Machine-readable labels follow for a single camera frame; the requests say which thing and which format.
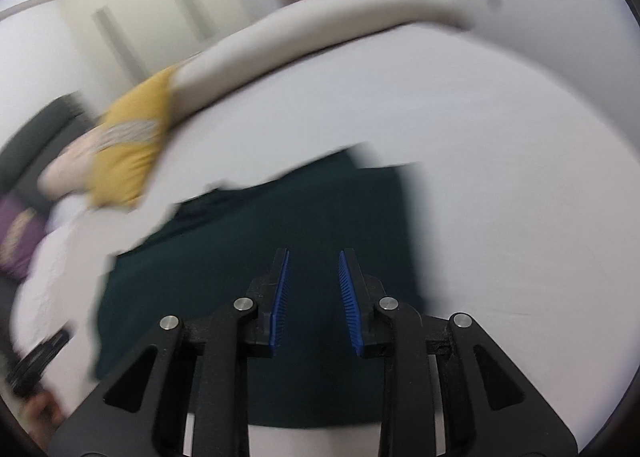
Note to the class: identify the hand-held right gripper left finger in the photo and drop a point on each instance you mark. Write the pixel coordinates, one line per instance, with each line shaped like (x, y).
(280, 307)

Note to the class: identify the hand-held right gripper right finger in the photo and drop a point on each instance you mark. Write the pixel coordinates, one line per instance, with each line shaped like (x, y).
(350, 307)

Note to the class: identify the dark green sweater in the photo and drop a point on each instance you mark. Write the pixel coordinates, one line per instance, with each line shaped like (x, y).
(310, 207)

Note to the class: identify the person's left hand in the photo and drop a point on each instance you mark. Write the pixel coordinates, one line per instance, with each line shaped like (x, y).
(45, 412)

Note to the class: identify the white towel blanket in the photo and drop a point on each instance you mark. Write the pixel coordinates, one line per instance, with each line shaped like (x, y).
(55, 277)

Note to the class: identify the purple patterned pillow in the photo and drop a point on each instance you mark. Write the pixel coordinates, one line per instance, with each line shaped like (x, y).
(17, 237)

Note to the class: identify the yellow patterned pillow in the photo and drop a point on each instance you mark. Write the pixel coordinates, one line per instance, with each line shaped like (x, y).
(130, 157)

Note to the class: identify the grey upholstered headboard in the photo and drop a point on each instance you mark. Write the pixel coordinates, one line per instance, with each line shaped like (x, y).
(35, 137)

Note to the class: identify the beige rolled duvet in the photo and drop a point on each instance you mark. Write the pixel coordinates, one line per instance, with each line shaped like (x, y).
(300, 32)

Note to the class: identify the white wardrobe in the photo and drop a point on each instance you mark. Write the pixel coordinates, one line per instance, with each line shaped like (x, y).
(150, 12)

